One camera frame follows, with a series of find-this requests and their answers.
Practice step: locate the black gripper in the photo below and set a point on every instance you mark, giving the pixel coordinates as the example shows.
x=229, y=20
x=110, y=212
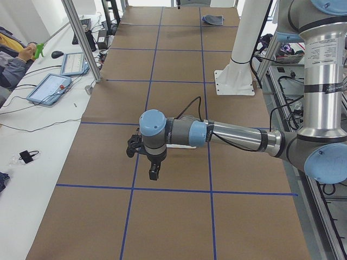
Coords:
x=155, y=158

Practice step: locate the blue grey towel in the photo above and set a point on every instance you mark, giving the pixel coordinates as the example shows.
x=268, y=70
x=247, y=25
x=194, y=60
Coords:
x=213, y=20

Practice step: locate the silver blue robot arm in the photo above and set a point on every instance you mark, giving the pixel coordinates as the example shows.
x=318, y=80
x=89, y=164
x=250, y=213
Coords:
x=319, y=147

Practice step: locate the white rack base tray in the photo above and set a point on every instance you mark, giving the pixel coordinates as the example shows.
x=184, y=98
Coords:
x=180, y=146

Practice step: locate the seated person's hand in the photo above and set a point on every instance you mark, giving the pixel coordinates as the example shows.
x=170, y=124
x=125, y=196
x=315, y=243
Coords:
x=28, y=53

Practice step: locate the near blue teach pendant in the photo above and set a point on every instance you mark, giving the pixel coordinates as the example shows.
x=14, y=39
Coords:
x=49, y=90

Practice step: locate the blue teach pendant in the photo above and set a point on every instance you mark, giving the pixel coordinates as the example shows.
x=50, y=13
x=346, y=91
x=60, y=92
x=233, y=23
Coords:
x=74, y=64
x=49, y=90

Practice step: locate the far blue teach pendant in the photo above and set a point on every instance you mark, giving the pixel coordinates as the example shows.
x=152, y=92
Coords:
x=74, y=64

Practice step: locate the black power adapter box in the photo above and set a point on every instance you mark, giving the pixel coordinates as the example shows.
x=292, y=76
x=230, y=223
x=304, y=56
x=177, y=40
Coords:
x=102, y=39

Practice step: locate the black computer mouse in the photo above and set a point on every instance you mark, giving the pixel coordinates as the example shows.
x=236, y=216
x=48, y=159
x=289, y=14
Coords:
x=56, y=54

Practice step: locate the green plastic clamp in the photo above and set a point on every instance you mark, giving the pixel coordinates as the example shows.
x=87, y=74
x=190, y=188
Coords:
x=39, y=51

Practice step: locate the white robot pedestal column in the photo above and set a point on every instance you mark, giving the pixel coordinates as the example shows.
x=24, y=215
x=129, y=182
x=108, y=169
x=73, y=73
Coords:
x=236, y=78

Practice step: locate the small black strap device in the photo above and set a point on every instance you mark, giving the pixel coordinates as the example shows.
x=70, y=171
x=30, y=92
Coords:
x=28, y=156

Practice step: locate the aluminium frame post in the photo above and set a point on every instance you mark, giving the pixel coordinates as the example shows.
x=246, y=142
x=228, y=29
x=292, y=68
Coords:
x=82, y=39

